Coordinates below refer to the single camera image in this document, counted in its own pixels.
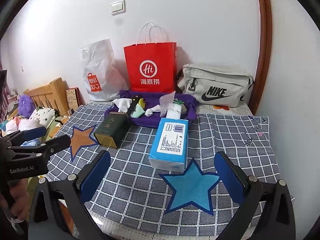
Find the light green tissue packet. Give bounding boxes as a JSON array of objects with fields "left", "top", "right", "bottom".
[{"left": 130, "top": 105, "right": 145, "bottom": 117}]

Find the blue star patch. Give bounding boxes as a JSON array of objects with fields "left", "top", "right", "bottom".
[{"left": 159, "top": 158, "right": 222, "bottom": 215}]

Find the wooden nightstand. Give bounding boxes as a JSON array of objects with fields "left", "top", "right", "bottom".
[{"left": 50, "top": 109, "right": 75, "bottom": 138}]

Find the brown wooden door frame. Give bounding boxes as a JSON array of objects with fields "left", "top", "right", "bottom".
[{"left": 250, "top": 0, "right": 273, "bottom": 115}]

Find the dark green tea tin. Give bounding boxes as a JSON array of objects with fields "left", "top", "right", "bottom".
[{"left": 94, "top": 112, "right": 129, "bottom": 148}]

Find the brown patterned book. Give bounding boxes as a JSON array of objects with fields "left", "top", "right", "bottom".
[{"left": 65, "top": 87, "right": 82, "bottom": 110}]

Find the grey checked blanket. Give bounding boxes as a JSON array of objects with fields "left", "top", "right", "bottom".
[{"left": 46, "top": 104, "right": 279, "bottom": 230}]

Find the red paper bag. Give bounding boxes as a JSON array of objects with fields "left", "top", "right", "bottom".
[{"left": 124, "top": 22, "right": 177, "bottom": 92}]

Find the wooden headboard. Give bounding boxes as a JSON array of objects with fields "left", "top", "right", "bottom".
[{"left": 24, "top": 77, "right": 70, "bottom": 117}]

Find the white wall switch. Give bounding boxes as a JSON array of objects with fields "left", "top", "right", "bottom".
[{"left": 111, "top": 0, "right": 127, "bottom": 16}]

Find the white black-dotted pillow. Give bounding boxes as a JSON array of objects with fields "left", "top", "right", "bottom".
[{"left": 29, "top": 107, "right": 57, "bottom": 128}]

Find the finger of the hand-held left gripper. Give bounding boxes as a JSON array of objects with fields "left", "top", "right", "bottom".
[
  {"left": 7, "top": 134, "right": 72, "bottom": 159},
  {"left": 5, "top": 126, "right": 47, "bottom": 147}
]

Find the grey waist bag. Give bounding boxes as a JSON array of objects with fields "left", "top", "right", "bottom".
[{"left": 177, "top": 64, "right": 254, "bottom": 107}]

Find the purple plush toy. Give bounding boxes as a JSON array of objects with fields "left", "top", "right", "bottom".
[{"left": 18, "top": 94, "right": 37, "bottom": 117}]

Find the green bed sheet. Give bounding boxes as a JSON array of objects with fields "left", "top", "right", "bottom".
[{"left": 27, "top": 124, "right": 63, "bottom": 188}]

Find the purple cloth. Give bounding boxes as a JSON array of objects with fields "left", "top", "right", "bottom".
[{"left": 104, "top": 89, "right": 198, "bottom": 127}]

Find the white plastic shopping bag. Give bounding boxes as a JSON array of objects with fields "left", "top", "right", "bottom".
[{"left": 82, "top": 39, "right": 129, "bottom": 102}]

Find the white mesh drawstring bag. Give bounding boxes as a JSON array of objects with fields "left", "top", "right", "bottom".
[{"left": 159, "top": 91, "right": 176, "bottom": 114}]

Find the pastel quilt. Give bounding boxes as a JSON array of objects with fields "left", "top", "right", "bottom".
[{"left": 5, "top": 116, "right": 40, "bottom": 147}]

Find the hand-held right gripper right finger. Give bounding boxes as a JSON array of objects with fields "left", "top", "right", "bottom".
[{"left": 214, "top": 151, "right": 297, "bottom": 240}]

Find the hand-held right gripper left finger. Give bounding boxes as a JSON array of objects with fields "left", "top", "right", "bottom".
[{"left": 29, "top": 150, "right": 111, "bottom": 240}]

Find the person's left forearm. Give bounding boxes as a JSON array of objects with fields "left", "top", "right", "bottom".
[{"left": 0, "top": 215, "right": 29, "bottom": 240}]

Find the person's left hand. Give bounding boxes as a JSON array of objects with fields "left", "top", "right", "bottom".
[{"left": 0, "top": 177, "right": 30, "bottom": 221}]

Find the blue tissue pack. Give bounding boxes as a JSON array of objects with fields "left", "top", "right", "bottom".
[{"left": 149, "top": 118, "right": 189, "bottom": 173}]

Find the brown star patch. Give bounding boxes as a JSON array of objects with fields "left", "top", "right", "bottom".
[{"left": 67, "top": 124, "right": 99, "bottom": 163}]

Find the yellow black plush toy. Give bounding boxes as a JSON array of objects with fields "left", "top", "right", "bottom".
[{"left": 127, "top": 95, "right": 147, "bottom": 116}]

